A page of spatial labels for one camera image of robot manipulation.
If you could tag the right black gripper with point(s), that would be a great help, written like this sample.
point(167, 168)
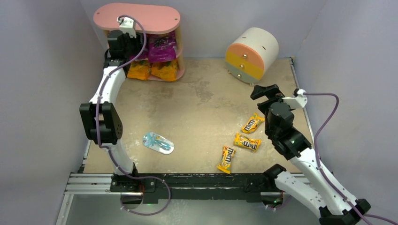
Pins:
point(267, 98)

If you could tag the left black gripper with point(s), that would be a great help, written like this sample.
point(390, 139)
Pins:
point(125, 40)

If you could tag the purple grape candy bag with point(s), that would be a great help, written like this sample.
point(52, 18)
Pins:
point(142, 56)
point(162, 47)

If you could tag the orange gummy candy bag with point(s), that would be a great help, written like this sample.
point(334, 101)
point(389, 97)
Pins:
point(139, 70)
point(166, 70)

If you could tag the yellow M&M bag bottom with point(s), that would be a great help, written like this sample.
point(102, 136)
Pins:
point(227, 156)

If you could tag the yellow m&m bag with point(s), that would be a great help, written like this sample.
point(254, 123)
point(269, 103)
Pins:
point(243, 141)
point(227, 156)
point(252, 124)

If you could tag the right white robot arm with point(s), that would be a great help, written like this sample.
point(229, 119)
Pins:
point(324, 196)

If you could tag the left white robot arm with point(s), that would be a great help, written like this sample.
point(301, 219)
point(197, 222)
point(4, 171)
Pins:
point(100, 119)

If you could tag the pink three-tier shelf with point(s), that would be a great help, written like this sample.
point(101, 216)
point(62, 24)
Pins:
point(155, 19)

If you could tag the yellow M&M bag top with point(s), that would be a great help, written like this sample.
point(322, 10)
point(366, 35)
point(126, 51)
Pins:
point(252, 124)

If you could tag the round pastel drawer cabinet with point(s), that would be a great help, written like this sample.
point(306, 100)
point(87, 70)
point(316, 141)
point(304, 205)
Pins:
point(251, 54)

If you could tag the yellow M&M bag middle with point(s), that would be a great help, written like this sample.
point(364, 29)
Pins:
point(243, 141)

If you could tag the blue toy blister pack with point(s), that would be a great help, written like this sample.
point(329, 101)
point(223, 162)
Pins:
point(158, 143)

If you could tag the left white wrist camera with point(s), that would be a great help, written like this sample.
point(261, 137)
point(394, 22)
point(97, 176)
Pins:
point(127, 26)

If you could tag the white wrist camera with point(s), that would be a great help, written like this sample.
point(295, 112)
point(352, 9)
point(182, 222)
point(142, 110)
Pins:
point(299, 99)
point(127, 26)

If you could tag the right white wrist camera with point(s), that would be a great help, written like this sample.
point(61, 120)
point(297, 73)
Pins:
point(299, 99)

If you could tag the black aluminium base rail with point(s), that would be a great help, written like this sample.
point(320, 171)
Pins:
point(152, 187)

